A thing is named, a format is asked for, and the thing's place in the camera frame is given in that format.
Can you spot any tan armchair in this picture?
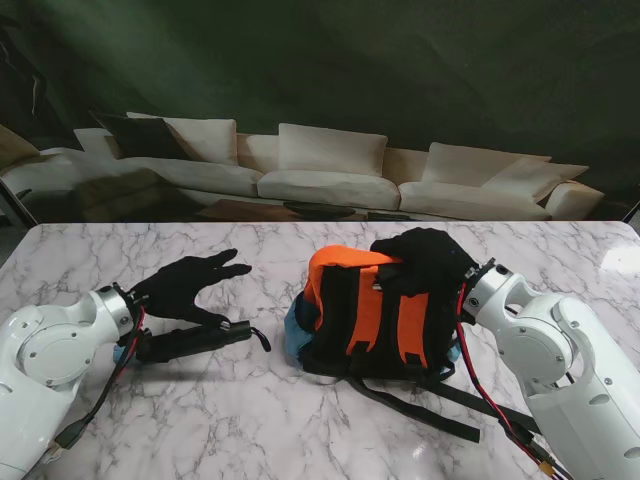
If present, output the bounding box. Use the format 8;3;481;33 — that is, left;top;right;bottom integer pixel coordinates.
0;123;44;174

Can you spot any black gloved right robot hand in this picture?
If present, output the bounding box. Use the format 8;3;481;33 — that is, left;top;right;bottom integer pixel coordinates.
369;227;480;301

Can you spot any red black right arm cable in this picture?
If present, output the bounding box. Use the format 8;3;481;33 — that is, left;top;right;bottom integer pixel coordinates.
453;284;576;480

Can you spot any orange and blue backpack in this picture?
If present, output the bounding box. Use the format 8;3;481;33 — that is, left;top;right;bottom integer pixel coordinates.
283;244;544;444

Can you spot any red black left arm cable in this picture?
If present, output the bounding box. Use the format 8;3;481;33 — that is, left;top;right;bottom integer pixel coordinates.
52;305;147;449

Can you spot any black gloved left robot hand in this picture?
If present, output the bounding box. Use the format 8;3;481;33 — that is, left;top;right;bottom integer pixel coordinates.
130;248;254;332

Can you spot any red black arm cable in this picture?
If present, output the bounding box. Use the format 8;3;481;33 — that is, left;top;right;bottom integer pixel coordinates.
453;284;576;480
52;305;147;449

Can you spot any dark sofa cushion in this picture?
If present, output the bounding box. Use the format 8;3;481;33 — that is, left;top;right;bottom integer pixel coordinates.
89;112;192;161

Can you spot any cream sofa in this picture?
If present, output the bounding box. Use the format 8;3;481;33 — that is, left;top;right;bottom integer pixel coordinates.
0;110;606;222

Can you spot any dark wooden coffee table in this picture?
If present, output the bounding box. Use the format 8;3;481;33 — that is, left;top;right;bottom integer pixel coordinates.
193;198;419;223

